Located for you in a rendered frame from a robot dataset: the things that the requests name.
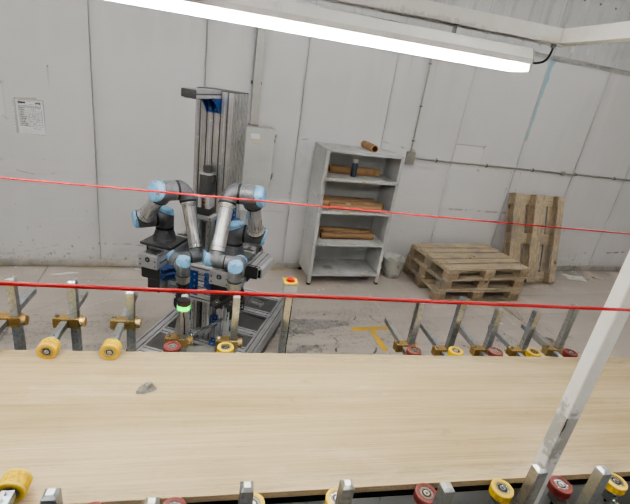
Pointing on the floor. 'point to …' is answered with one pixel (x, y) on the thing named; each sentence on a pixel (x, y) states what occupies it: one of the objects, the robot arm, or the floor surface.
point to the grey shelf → (313, 256)
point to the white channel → (569, 415)
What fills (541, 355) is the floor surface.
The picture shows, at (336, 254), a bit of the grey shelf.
